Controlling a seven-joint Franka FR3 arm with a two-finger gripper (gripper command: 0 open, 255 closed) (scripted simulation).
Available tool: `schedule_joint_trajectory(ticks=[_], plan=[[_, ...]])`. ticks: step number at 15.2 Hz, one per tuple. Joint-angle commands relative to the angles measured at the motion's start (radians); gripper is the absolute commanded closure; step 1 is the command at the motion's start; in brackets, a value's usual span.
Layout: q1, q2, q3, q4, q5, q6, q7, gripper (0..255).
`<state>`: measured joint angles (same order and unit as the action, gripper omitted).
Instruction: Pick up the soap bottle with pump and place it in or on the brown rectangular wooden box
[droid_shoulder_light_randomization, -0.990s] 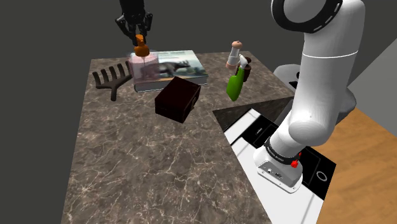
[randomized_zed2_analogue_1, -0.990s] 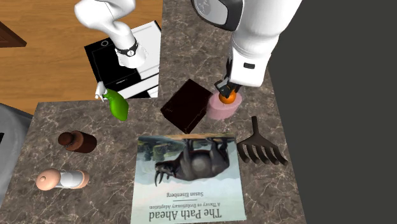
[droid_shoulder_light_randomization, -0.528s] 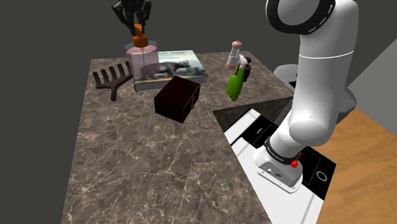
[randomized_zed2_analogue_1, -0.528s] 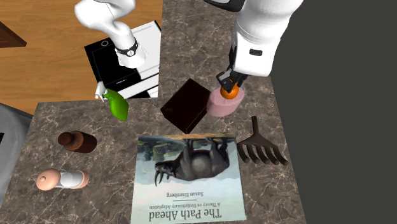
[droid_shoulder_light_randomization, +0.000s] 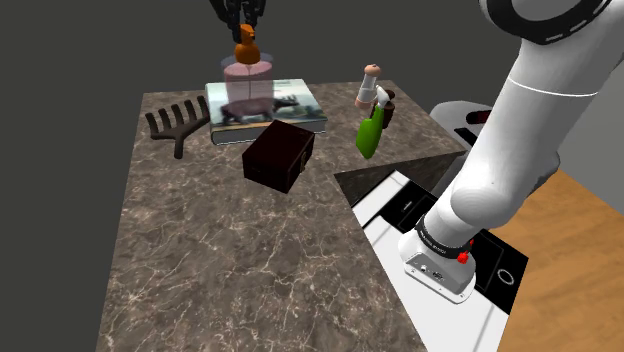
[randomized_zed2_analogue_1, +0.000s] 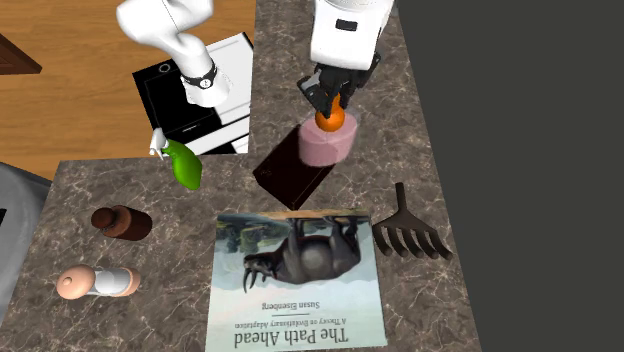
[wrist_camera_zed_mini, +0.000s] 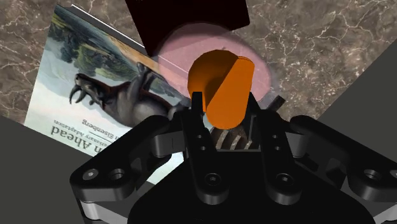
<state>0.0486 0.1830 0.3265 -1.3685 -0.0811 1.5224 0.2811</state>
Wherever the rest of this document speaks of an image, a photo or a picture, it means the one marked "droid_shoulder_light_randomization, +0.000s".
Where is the dark brown rake-shaped utensil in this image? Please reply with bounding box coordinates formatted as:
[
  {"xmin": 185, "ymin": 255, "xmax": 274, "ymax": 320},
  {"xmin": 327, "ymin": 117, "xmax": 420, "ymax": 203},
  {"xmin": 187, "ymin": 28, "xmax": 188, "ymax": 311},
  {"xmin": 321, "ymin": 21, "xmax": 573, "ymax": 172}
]
[{"xmin": 144, "ymin": 94, "xmax": 212, "ymax": 161}]

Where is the book with animal picture cover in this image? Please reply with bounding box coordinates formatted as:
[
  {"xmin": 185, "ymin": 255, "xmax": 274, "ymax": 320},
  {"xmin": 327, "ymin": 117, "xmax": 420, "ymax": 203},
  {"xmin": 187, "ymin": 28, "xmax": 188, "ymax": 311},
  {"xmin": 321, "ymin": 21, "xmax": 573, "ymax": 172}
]
[{"xmin": 204, "ymin": 78, "xmax": 329, "ymax": 147}]

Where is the green spray bottle, white nozzle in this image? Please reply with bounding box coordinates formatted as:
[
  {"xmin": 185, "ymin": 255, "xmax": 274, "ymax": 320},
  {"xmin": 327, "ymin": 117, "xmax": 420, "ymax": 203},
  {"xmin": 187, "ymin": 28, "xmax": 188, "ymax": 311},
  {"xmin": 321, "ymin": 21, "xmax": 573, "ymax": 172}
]
[{"xmin": 354, "ymin": 85, "xmax": 393, "ymax": 161}]

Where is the dark brown wooden box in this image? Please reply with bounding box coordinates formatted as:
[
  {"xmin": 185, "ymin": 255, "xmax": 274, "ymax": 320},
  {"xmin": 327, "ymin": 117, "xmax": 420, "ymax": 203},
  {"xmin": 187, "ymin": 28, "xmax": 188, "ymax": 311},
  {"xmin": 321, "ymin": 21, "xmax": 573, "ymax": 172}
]
[{"xmin": 241, "ymin": 118, "xmax": 317, "ymax": 195}]

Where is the grey rounded appliance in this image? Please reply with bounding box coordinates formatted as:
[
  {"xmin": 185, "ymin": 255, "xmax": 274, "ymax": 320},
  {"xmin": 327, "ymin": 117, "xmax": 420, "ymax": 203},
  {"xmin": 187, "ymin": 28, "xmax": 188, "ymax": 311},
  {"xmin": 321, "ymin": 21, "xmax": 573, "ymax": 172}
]
[{"xmin": 428, "ymin": 100, "xmax": 495, "ymax": 148}]

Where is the pink soap dispenser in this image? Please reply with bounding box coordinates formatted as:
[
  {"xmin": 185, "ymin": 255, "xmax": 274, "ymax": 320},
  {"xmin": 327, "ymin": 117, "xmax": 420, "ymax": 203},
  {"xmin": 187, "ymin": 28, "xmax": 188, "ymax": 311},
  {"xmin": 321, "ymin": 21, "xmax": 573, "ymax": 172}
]
[{"xmin": 220, "ymin": 23, "xmax": 276, "ymax": 124}]

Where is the white and black robot stand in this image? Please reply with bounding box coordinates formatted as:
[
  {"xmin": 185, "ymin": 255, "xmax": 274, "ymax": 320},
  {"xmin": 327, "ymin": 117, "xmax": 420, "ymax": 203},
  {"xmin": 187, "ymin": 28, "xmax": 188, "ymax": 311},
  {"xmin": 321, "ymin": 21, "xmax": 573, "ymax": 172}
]
[{"xmin": 350, "ymin": 168, "xmax": 531, "ymax": 352}]

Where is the dark brown cylinder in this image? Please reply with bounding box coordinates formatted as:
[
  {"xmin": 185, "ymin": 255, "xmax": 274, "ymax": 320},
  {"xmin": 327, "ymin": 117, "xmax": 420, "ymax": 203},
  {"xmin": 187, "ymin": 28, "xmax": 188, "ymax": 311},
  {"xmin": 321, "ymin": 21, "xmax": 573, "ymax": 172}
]
[{"xmin": 381, "ymin": 89, "xmax": 398, "ymax": 130}]

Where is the beige and clear pepper mill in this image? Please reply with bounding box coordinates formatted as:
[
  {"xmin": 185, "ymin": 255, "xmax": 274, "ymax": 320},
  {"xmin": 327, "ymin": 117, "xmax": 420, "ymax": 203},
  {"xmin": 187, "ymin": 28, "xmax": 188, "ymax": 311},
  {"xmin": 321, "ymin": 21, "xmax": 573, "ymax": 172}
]
[{"xmin": 354, "ymin": 63, "xmax": 383, "ymax": 110}]

